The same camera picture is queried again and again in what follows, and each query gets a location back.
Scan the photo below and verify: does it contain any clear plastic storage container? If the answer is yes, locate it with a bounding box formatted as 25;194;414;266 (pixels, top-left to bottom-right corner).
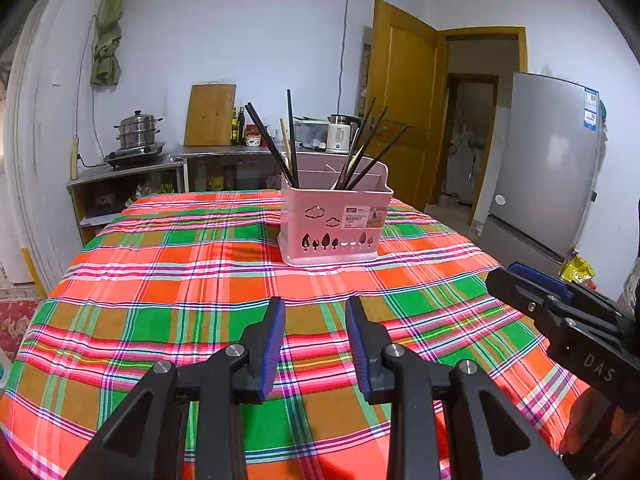
292;119;331;151

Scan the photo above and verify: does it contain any person's right hand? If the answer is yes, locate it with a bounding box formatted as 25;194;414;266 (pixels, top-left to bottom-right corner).
560;390;618;456

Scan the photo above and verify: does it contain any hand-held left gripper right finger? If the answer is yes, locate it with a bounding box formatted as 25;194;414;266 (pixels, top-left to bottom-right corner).
345;295;576;480

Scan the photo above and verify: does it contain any wooden door frame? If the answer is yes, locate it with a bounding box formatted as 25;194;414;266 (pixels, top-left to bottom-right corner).
445;26;528;226

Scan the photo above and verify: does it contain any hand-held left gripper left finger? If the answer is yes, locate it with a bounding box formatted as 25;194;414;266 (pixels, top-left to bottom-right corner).
65;296;287;480

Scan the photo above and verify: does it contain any black cooktop stove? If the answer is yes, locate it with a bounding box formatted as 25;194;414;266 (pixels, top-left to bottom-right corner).
103;141;168;170

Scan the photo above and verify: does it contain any stainless steel steamer pot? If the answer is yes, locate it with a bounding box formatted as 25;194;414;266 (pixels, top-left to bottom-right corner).
114;110;163;150

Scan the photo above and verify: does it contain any yellow packet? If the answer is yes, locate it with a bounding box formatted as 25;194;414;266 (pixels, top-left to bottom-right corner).
559;255;596;288

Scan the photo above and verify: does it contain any pink utensil basket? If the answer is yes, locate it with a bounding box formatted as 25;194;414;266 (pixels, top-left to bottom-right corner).
279;156;394;266

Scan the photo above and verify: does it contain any plaid tablecloth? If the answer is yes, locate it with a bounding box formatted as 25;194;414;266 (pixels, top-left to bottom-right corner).
0;189;591;480

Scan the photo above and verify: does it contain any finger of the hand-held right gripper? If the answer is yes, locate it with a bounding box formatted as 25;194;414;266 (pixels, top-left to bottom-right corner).
507;261;631;321
486;269;626;341

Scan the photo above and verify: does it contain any yellow wooden door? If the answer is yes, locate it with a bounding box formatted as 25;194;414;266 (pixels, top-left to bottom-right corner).
365;0;448;213

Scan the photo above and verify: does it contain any wooden cutting board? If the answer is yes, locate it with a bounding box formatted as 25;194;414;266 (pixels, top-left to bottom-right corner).
184;82;237;147

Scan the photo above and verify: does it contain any red patterned rug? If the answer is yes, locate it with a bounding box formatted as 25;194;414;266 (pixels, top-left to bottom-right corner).
0;297;43;361

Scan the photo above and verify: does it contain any grey refrigerator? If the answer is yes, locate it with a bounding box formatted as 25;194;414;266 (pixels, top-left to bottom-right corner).
477;72;601;278

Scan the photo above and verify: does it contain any low steel kitchen table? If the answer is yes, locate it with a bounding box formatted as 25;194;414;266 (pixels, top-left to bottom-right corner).
66;157;188;248

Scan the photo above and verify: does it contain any beige chopstick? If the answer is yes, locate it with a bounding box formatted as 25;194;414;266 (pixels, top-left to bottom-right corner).
342;147;363;186
280;118;292;173

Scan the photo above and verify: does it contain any white electric kettle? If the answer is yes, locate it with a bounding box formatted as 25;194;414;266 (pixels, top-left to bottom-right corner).
326;114;363;153

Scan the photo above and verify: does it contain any olive green tied curtain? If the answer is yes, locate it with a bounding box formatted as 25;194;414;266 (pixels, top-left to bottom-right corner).
90;0;138;87

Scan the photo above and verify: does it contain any black chopstick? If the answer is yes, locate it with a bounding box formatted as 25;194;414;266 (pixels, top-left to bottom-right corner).
334;97;377;191
249;101;298;186
347;125;411;191
244;103;291;183
342;105;390;191
286;89;300;190

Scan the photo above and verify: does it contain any thin wall cable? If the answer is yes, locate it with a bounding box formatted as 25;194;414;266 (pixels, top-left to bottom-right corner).
337;0;351;116

